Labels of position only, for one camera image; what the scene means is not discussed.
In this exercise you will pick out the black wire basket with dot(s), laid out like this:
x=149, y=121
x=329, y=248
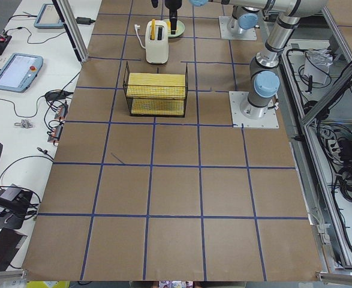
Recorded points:
x=129, y=100

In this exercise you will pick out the small grey metal clamp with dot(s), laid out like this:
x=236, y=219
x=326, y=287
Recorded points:
x=24, y=123

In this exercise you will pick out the far blue teach pendant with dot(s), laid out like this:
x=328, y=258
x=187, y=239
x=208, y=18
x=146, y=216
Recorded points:
x=48, y=18

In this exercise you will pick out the near blue teach pendant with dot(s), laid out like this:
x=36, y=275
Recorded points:
x=19, y=72

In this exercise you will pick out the black camera stand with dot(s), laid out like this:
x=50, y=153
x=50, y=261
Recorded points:
x=14, y=204

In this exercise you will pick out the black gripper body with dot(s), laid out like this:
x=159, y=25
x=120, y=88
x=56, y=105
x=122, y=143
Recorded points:
x=172, y=4

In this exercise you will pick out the yellow toast slice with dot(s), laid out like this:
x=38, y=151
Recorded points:
x=153, y=27

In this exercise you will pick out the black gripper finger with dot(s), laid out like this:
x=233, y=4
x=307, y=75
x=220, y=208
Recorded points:
x=173, y=21
x=154, y=3

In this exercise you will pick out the black power adapter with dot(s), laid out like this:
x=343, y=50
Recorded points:
x=84, y=20

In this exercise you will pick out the green plate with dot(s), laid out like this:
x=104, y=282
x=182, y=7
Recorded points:
x=180, y=28

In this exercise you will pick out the blue teach pendant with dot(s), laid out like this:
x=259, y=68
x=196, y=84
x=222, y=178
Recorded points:
x=48, y=18
x=19, y=72

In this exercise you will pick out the white paper box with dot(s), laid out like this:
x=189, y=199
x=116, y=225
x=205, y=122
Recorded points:
x=317, y=65

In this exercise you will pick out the white toaster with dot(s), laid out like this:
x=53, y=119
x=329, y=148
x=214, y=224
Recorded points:
x=157, y=51

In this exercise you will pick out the aluminium frame post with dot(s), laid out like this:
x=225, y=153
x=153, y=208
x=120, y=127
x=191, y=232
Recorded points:
x=68, y=20

